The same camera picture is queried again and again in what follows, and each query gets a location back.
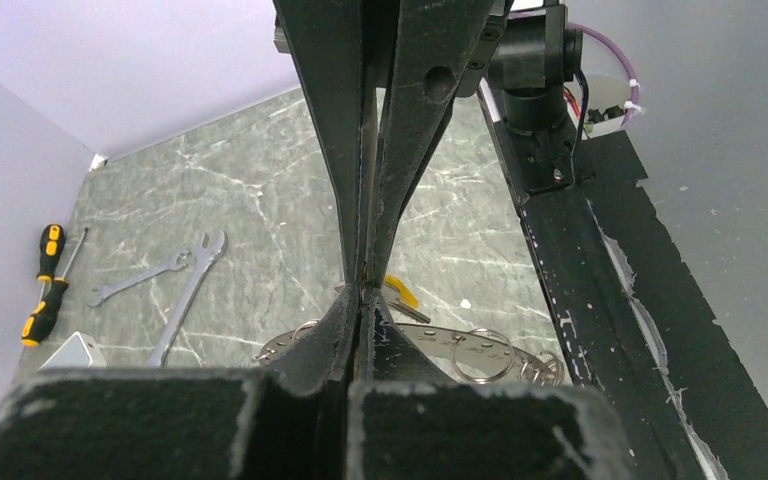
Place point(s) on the small silver open-end wrench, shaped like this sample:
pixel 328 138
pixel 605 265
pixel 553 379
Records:
pixel 102 293

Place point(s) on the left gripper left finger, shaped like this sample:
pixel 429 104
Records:
pixel 320 355

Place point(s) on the yellow-black screwdriver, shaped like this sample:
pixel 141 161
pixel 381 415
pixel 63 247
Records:
pixel 51 246
pixel 42 319

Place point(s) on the white rectangular network switch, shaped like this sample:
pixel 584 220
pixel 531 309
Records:
pixel 80 350

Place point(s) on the key with yellow tag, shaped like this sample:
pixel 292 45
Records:
pixel 399 297

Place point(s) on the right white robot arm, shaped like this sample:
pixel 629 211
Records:
pixel 380 79

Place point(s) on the large silver open-end wrench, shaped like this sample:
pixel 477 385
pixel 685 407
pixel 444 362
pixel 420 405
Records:
pixel 205 254

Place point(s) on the near yellow-black screwdriver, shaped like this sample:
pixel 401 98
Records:
pixel 42 319

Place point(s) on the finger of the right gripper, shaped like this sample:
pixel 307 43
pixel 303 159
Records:
pixel 433 44
pixel 325 42

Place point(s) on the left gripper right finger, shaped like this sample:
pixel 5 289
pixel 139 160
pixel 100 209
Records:
pixel 384 353

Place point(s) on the far yellow-black screwdriver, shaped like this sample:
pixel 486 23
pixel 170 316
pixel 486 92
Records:
pixel 51 246

